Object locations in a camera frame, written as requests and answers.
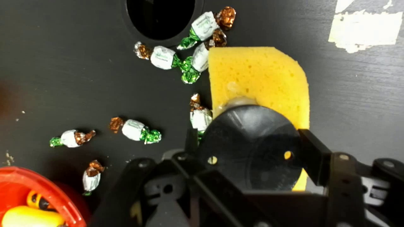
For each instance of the red bowl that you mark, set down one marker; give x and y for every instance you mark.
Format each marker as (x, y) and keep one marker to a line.
(25, 177)

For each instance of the beige pointed tape scrap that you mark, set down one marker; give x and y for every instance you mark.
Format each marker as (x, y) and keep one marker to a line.
(342, 4)

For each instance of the yellow black striped toy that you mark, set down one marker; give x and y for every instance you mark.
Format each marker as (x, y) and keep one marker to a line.
(38, 199)

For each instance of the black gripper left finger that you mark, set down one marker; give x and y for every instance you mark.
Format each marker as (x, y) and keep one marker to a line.
(147, 184)

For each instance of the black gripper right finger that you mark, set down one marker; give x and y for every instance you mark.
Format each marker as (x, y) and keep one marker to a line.
(354, 189)

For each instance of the yellow toy lemon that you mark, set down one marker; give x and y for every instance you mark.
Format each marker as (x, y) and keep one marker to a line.
(32, 217)

